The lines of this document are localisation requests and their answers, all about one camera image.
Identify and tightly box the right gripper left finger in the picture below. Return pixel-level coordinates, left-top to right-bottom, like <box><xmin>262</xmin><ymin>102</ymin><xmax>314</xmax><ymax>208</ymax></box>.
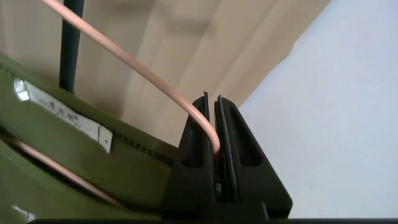
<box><xmin>159</xmin><ymin>91</ymin><xmax>219</xmax><ymax>219</ymax></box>

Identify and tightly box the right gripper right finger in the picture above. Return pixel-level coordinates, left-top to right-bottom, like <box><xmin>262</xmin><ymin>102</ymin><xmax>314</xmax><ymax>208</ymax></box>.
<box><xmin>214</xmin><ymin>95</ymin><xmax>294</xmax><ymax>219</ymax></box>

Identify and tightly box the pink clothes hanger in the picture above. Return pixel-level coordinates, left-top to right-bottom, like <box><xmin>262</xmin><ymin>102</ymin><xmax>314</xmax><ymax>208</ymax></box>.
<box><xmin>2</xmin><ymin>0</ymin><xmax>222</xmax><ymax>208</ymax></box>

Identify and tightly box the green garment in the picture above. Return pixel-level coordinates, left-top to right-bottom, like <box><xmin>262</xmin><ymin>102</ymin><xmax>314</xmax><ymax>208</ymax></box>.
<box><xmin>0</xmin><ymin>52</ymin><xmax>180</xmax><ymax>220</ymax></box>

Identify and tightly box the black clothes rack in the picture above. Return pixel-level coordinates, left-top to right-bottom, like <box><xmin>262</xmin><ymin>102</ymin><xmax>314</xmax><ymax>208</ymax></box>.
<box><xmin>58</xmin><ymin>0</ymin><xmax>86</xmax><ymax>93</ymax></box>

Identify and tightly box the beige curtain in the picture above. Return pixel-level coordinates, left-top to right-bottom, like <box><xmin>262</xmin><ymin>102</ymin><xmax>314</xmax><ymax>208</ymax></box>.
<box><xmin>0</xmin><ymin>0</ymin><xmax>332</xmax><ymax>147</ymax></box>

